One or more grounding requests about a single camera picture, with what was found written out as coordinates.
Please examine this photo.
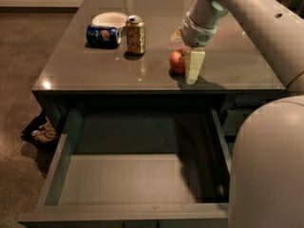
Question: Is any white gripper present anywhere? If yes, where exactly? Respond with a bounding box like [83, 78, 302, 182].
[171, 12, 217, 85]

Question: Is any red apple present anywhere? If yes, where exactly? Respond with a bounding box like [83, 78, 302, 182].
[169, 49, 186, 75]

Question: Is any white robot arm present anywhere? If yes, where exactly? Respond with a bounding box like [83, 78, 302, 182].
[180, 0, 304, 228]

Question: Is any open grey top drawer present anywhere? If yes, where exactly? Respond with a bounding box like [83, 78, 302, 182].
[18, 109, 230, 228]

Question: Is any gold soda can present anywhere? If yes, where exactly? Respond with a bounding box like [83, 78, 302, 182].
[125, 14, 145, 55]

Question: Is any grey cabinet counter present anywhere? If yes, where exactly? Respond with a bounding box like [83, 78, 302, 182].
[31, 0, 289, 144]

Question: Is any white bowl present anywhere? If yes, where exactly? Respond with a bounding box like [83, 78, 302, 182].
[92, 12, 127, 32]

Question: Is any blue Pepsi can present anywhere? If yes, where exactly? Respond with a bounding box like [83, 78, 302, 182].
[86, 25, 121, 47]

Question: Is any black bin with trash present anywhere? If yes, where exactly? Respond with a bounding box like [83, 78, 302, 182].
[21, 110, 59, 152]

